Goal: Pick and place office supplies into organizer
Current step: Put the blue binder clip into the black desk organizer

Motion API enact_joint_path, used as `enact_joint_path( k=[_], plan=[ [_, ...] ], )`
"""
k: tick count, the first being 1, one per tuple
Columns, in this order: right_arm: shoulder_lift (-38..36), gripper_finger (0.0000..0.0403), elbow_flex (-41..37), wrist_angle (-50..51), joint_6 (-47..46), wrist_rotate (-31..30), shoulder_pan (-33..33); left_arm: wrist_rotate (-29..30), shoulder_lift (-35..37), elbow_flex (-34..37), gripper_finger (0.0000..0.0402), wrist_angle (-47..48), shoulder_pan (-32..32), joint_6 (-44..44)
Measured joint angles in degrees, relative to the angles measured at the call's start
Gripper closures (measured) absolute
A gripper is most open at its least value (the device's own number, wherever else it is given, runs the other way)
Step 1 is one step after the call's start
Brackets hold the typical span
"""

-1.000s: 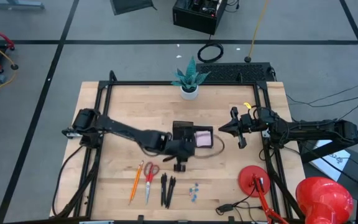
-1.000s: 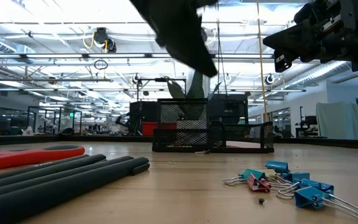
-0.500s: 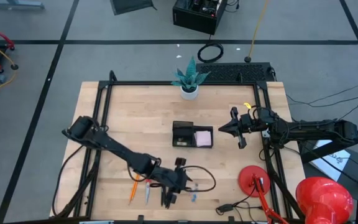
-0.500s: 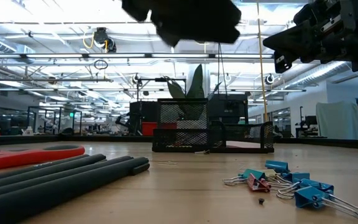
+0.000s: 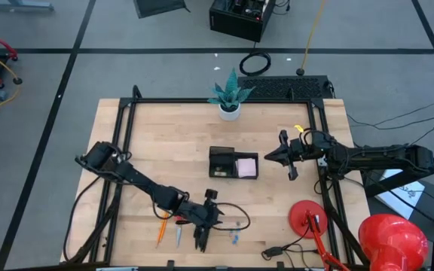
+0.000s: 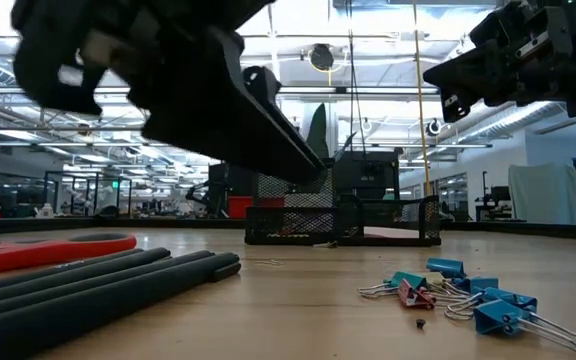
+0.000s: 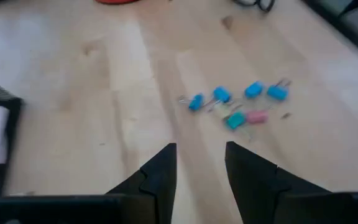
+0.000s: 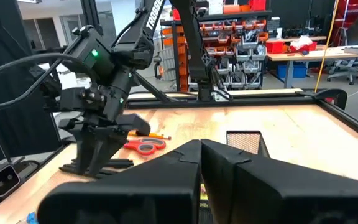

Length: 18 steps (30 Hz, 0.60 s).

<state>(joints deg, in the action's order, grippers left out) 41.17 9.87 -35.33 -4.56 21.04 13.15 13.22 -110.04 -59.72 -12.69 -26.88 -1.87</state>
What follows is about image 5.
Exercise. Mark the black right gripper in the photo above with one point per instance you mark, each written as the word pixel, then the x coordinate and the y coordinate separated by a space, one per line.
pixel 301 150

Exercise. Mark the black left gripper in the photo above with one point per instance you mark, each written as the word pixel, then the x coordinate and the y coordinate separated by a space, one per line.
pixel 202 215

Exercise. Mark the pink sticky note pad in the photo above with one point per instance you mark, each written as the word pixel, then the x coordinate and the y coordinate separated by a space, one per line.
pixel 247 168

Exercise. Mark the black mesh desk organizer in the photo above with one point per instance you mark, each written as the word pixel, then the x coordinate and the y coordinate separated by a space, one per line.
pixel 217 158

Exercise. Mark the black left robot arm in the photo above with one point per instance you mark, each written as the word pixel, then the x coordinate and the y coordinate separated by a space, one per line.
pixel 138 180

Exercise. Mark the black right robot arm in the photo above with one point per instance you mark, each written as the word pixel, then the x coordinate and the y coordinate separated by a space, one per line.
pixel 382 158

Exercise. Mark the red desk lamp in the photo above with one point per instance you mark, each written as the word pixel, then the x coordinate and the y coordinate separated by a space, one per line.
pixel 307 218

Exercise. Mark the black perforated computer case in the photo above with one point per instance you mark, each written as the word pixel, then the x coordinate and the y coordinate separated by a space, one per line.
pixel 281 87

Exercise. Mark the snake plant in white pot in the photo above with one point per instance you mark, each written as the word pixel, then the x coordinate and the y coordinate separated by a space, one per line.
pixel 230 99

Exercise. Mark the white printed box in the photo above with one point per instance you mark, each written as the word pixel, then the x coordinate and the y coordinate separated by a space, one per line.
pixel 401 195

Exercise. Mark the black diagonal beam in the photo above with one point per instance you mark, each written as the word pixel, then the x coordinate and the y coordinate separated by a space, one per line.
pixel 409 177

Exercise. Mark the open black computer tower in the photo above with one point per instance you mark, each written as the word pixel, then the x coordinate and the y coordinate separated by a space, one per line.
pixel 239 22

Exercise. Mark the black table clamp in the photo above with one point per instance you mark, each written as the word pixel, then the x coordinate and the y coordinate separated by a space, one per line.
pixel 137 92

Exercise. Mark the black floor mat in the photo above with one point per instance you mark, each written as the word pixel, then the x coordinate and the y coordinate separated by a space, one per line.
pixel 160 7

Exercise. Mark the grey metal stand foot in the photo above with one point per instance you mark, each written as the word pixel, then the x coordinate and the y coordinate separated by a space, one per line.
pixel 19 5

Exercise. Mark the black edge bracket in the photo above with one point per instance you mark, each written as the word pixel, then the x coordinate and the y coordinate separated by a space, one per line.
pixel 280 264
pixel 170 263

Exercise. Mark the black aluminium table frame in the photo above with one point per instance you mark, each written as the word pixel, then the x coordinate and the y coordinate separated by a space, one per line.
pixel 217 100

